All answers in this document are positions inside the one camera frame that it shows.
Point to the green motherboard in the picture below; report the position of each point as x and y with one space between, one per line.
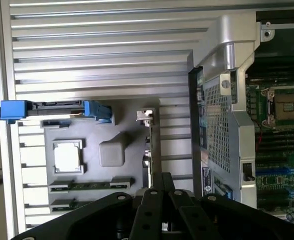
279 180

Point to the silver CPU chip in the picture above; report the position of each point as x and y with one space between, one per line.
68 157

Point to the blue connector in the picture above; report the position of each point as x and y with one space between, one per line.
227 192

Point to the graphics card with metal bracket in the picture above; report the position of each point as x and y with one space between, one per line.
150 140

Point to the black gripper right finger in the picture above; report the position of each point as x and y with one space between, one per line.
187 217

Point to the grey parts rack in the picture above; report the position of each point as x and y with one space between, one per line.
92 150

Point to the silver open PC case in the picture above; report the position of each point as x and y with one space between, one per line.
219 100

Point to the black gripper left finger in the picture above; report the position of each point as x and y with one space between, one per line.
147 215

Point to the CPU socket with metal frame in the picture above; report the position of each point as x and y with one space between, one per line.
287 106

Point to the green RAM stick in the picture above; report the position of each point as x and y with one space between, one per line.
92 186
62 205

